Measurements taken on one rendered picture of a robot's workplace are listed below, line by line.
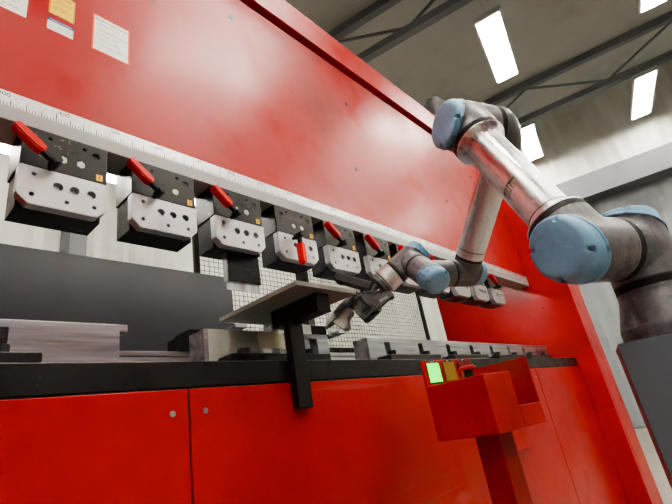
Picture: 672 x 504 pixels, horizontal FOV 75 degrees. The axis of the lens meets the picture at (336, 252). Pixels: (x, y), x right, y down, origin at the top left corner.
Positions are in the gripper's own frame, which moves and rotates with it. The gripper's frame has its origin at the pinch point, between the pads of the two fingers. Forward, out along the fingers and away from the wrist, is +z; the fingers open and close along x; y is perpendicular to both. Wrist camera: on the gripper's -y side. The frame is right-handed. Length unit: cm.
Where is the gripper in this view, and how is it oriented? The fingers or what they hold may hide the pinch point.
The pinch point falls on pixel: (327, 323)
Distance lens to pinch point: 128.7
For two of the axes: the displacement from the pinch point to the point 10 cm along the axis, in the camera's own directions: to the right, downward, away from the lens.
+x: 2.2, 3.3, 9.2
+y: 6.2, 6.7, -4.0
